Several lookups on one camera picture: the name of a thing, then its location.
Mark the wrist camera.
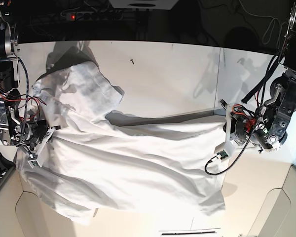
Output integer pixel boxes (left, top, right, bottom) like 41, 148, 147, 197
28, 158, 43, 168
215, 149, 230, 161

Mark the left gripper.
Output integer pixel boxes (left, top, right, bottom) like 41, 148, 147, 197
219, 99, 251, 151

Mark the white t-shirt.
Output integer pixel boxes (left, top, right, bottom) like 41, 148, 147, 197
16, 62, 225, 223

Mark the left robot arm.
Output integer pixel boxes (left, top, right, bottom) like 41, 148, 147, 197
215, 1, 296, 156

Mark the black power strip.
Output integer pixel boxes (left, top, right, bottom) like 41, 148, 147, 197
60, 10, 136, 21

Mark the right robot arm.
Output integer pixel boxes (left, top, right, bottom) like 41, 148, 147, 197
0, 22, 60, 166

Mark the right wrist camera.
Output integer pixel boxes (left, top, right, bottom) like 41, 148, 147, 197
28, 158, 43, 168

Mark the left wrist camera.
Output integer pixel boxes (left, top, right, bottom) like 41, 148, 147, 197
215, 149, 230, 161

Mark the grey looped cable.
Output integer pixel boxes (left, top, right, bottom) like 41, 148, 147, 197
262, 17, 289, 49

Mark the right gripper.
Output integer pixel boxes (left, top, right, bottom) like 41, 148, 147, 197
19, 123, 61, 160

